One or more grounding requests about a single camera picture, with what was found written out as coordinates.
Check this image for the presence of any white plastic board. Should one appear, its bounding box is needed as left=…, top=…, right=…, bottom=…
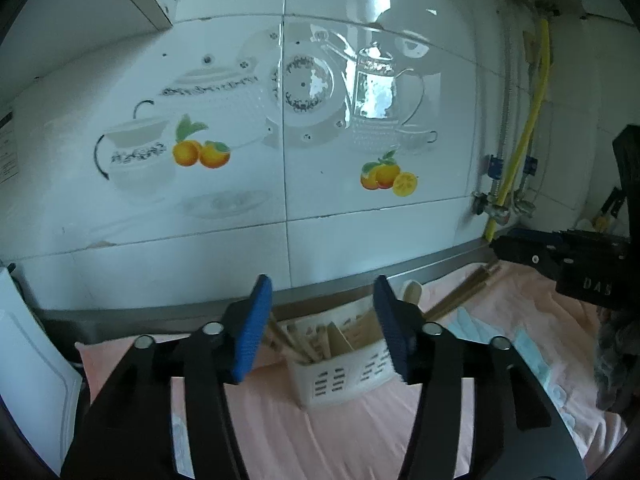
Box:
left=0, top=265, right=86, bottom=416

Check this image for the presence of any white plastic utensil holder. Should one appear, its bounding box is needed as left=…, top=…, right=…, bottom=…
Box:
left=270, top=282, right=426, bottom=409

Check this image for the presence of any braided metal hose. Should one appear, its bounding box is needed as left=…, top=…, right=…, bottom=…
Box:
left=492, top=7, right=516, bottom=201
left=517, top=152, right=541, bottom=206

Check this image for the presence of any yellow gas hose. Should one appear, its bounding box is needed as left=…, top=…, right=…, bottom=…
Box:
left=484, top=16, right=551, bottom=241

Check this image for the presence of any metal valve assembly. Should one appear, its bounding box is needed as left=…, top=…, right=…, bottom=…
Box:
left=472, top=191, right=538, bottom=224

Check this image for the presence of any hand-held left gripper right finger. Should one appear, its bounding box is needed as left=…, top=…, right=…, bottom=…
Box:
left=373, top=274, right=587, bottom=480

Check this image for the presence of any paper wall label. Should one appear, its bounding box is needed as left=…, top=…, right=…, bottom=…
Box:
left=0, top=110, right=21, bottom=188

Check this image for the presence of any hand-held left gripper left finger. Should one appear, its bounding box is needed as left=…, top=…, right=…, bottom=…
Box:
left=60, top=274, right=274, bottom=480

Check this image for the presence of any pink printed towel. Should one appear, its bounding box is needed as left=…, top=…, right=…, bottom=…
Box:
left=75, top=260, right=628, bottom=480

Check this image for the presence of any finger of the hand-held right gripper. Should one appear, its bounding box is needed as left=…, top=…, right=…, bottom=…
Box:
left=500, top=252, right=563, bottom=282
left=489, top=229, right=566, bottom=256

